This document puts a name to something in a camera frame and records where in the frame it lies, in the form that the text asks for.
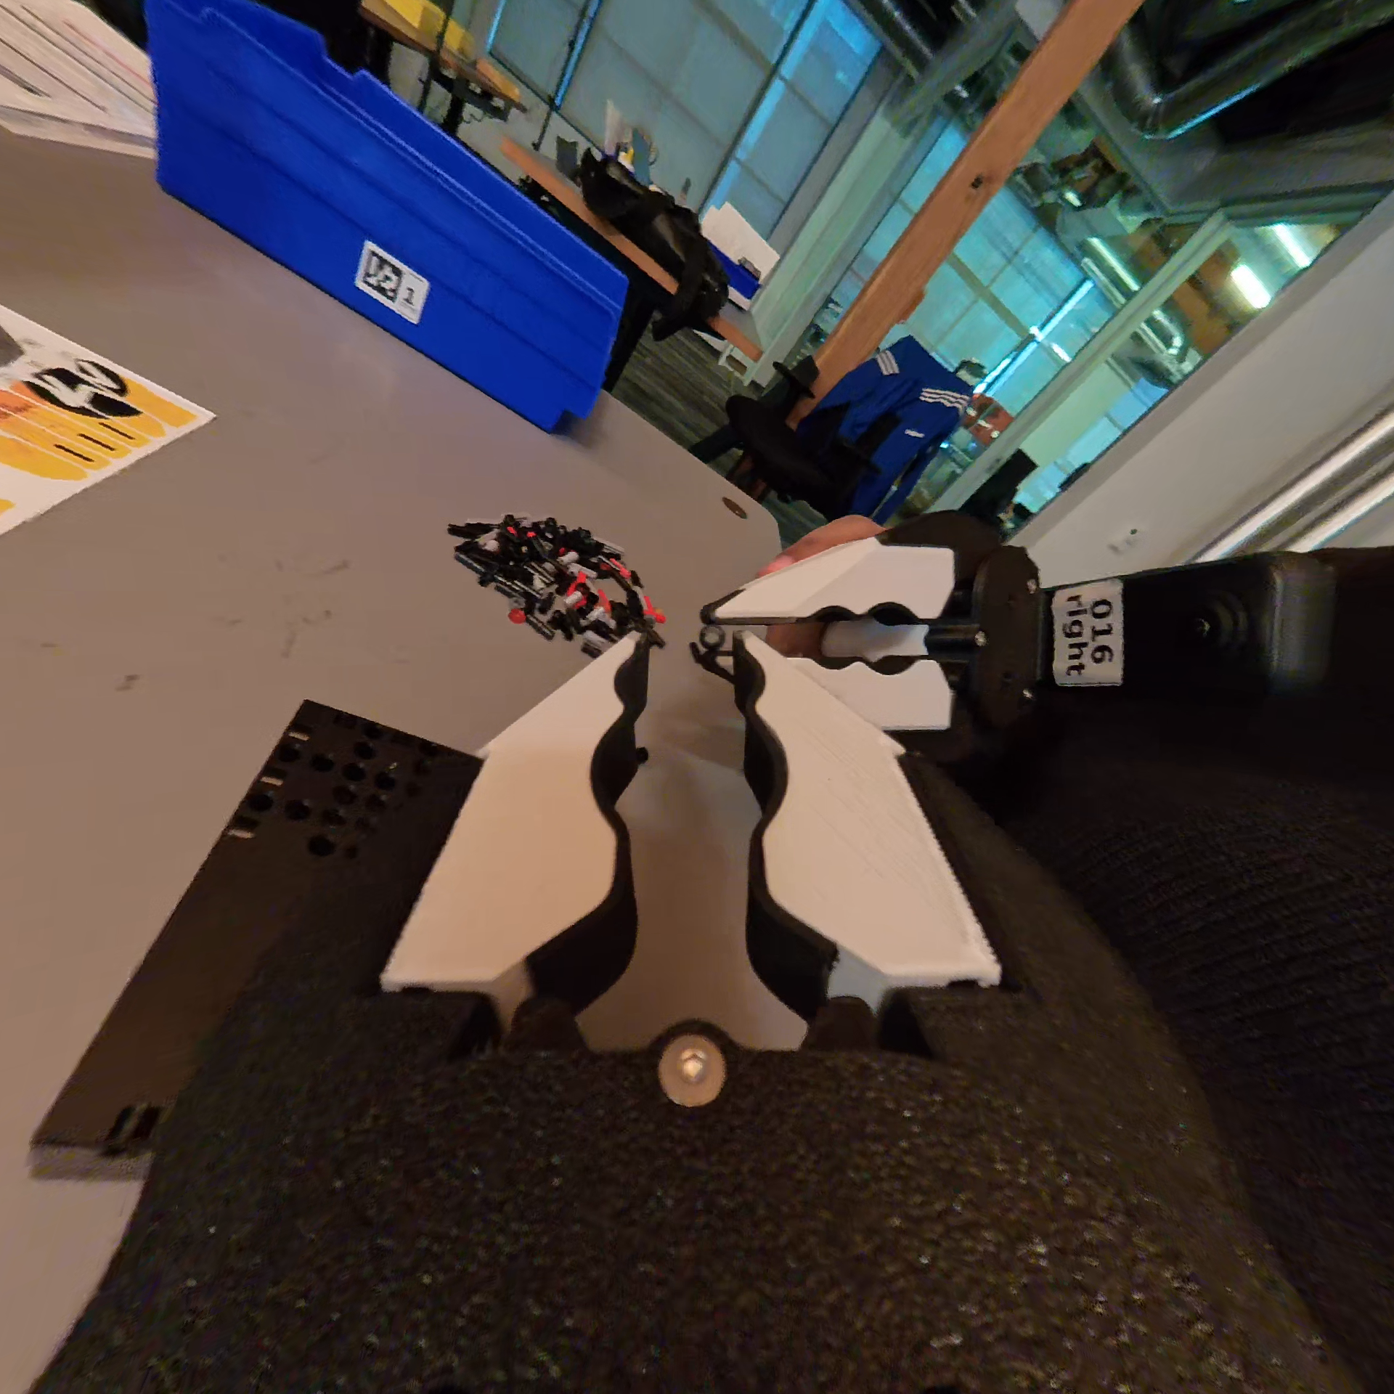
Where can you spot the blue striped jacket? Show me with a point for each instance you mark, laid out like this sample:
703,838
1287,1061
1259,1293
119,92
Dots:
894,414

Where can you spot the wooden beam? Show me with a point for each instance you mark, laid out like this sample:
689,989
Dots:
980,175

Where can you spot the black perforated block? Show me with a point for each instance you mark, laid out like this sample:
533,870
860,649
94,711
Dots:
273,872

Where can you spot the silver ventilation duct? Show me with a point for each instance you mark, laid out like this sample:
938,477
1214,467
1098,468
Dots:
1252,55

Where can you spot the black office chair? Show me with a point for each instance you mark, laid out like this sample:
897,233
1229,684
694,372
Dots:
774,435

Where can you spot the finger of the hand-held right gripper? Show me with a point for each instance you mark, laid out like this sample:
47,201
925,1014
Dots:
910,697
872,578

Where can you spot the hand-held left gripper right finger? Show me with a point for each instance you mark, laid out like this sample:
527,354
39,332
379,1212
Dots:
860,850

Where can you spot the wooden desk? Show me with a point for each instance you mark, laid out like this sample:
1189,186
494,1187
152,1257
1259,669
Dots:
550,180

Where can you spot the yellow grey sticker sheet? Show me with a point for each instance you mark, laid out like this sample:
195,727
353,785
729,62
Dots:
87,435

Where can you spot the pile of black red pins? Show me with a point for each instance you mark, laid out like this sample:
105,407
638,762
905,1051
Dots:
545,566

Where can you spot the blue plastic bin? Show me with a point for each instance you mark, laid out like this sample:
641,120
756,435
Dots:
328,163

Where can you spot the black bag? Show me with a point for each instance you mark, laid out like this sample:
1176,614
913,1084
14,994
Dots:
655,234

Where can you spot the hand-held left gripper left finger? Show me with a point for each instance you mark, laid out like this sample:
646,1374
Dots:
512,850

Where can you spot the person's right hand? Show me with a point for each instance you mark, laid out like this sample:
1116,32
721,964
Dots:
829,540

